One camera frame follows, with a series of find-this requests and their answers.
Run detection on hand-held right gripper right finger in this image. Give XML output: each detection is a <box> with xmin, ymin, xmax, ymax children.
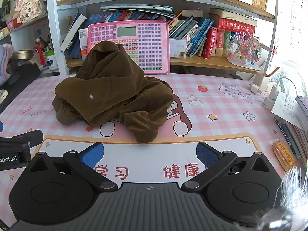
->
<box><xmin>182</xmin><ymin>142</ymin><xmax>273</xmax><ymax>190</ymax></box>

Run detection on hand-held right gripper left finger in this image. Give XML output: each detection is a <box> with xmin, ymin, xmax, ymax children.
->
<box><xmin>29</xmin><ymin>142</ymin><xmax>118</xmax><ymax>190</ymax></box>

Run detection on brown corduroy pants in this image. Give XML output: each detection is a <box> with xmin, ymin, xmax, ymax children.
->
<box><xmin>52</xmin><ymin>41</ymin><xmax>174</xmax><ymax>143</ymax></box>

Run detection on pink checked desk mat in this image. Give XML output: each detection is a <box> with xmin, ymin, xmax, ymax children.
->
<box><xmin>0</xmin><ymin>73</ymin><xmax>308</xmax><ymax>228</ymax></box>

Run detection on black board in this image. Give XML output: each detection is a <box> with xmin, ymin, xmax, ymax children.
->
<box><xmin>0</xmin><ymin>63</ymin><xmax>42</xmax><ymax>112</ymax></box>

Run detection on lilac folded cloth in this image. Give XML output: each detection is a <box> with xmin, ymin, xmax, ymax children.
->
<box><xmin>0</xmin><ymin>43</ymin><xmax>15</xmax><ymax>87</ymax></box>

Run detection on brass bowl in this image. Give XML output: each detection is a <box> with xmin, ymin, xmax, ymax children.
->
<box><xmin>12</xmin><ymin>50</ymin><xmax>34</xmax><ymax>61</ymax></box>

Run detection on orange biscuit packet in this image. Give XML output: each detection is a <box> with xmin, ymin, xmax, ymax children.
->
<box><xmin>272</xmin><ymin>140</ymin><xmax>298</xmax><ymax>172</ymax></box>

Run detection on white jar with green lid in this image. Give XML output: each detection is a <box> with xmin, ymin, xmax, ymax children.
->
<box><xmin>45</xmin><ymin>49</ymin><xmax>59</xmax><ymax>72</ymax></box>

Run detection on red tassel charm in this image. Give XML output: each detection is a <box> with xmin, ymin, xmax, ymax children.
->
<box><xmin>36</xmin><ymin>38</ymin><xmax>47</xmax><ymax>66</ymax></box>

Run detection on white paper note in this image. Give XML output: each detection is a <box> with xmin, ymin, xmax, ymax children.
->
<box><xmin>271</xmin><ymin>92</ymin><xmax>300</xmax><ymax>131</ymax></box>

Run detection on white power adapter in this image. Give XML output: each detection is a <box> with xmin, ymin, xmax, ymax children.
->
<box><xmin>249</xmin><ymin>72</ymin><xmax>278</xmax><ymax>95</ymax></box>

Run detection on stack of notebooks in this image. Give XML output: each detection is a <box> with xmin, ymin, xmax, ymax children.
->
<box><xmin>274</xmin><ymin>95</ymin><xmax>308</xmax><ymax>160</ymax></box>

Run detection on bunch of pens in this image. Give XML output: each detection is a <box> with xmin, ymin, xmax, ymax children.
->
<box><xmin>36</xmin><ymin>36</ymin><xmax>54</xmax><ymax>53</ymax></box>

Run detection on white card box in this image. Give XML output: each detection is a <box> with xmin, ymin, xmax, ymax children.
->
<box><xmin>169</xmin><ymin>38</ymin><xmax>187</xmax><ymax>59</ymax></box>

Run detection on red standing dictionary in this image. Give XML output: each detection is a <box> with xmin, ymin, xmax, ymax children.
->
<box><xmin>203</xmin><ymin>28</ymin><xmax>218</xmax><ymax>60</ymax></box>
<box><xmin>215</xmin><ymin>29</ymin><xmax>226</xmax><ymax>57</ymax></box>

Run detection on colourful bead tree ornament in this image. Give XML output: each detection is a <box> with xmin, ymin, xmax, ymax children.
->
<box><xmin>227</xmin><ymin>32</ymin><xmax>264</xmax><ymax>72</ymax></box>

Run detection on green spined book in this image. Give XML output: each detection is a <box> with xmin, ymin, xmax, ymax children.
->
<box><xmin>224</xmin><ymin>30</ymin><xmax>233</xmax><ymax>58</ymax></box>

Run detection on blue and orange box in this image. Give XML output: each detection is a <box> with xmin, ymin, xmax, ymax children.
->
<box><xmin>78</xmin><ymin>28</ymin><xmax>88</xmax><ymax>63</ymax></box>

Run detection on thick white leaning book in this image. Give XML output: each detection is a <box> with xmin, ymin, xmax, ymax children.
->
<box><xmin>60</xmin><ymin>12</ymin><xmax>87</xmax><ymax>52</ymax></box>

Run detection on row of thin teal books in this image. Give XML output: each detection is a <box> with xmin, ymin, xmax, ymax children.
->
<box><xmin>168</xmin><ymin>17</ymin><xmax>215</xmax><ymax>57</ymax></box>

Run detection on green plant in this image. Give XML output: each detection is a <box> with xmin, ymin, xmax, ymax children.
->
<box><xmin>0</xmin><ymin>0</ymin><xmax>18</xmax><ymax>18</ymax></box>

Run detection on pink keyboard learning toy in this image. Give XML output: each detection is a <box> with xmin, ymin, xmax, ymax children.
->
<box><xmin>86</xmin><ymin>20</ymin><xmax>171</xmax><ymax>74</ymax></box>

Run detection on pink paper charm ornament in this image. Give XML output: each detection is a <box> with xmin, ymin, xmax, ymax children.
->
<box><xmin>14</xmin><ymin>0</ymin><xmax>47</xmax><ymax>24</ymax></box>

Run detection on red thick lying book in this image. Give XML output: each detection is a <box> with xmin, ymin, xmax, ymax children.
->
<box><xmin>217</xmin><ymin>18</ymin><xmax>256</xmax><ymax>33</ymax></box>

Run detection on row of blue books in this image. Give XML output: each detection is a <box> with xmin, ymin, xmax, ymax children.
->
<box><xmin>68</xmin><ymin>10</ymin><xmax>175</xmax><ymax>60</ymax></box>

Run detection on beige thick book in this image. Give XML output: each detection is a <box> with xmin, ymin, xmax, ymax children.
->
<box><xmin>209</xmin><ymin>8</ymin><xmax>257</xmax><ymax>23</ymax></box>

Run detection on wall chart poster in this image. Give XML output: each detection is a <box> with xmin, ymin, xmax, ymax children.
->
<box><xmin>286</xmin><ymin>0</ymin><xmax>308</xmax><ymax>33</ymax></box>

